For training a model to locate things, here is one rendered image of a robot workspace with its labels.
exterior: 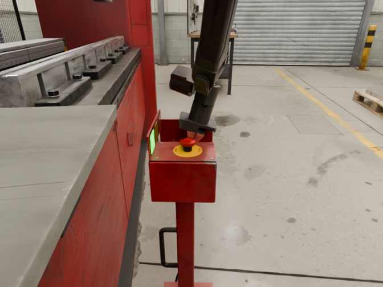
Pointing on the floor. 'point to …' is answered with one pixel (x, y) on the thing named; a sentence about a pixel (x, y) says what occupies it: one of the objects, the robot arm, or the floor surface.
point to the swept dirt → (138, 236)
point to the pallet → (377, 107)
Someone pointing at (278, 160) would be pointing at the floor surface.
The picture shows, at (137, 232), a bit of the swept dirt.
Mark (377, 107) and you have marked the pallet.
